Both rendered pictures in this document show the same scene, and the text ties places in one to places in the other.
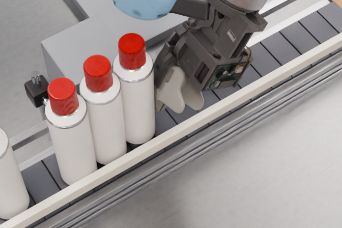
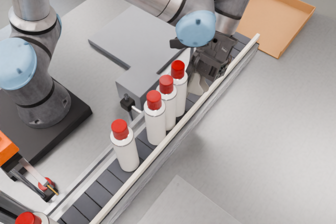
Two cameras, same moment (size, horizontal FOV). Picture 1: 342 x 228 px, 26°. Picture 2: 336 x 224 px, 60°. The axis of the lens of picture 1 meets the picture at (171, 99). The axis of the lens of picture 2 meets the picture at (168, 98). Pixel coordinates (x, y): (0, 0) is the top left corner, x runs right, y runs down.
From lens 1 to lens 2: 0.31 m
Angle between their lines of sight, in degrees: 10
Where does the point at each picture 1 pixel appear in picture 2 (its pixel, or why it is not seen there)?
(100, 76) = (170, 84)
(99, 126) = (168, 111)
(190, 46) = (203, 60)
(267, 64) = not seen: hidden behind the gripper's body
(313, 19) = not seen: hidden behind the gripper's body
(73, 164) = (159, 134)
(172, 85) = (194, 82)
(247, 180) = (230, 119)
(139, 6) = (197, 39)
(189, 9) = not seen: hidden behind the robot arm
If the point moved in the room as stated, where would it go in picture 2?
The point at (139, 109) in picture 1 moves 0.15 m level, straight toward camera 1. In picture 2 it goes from (182, 98) to (208, 147)
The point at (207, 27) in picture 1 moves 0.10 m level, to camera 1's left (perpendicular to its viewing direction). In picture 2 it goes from (208, 49) to (170, 58)
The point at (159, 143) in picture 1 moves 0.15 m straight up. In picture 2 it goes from (191, 112) to (196, 79)
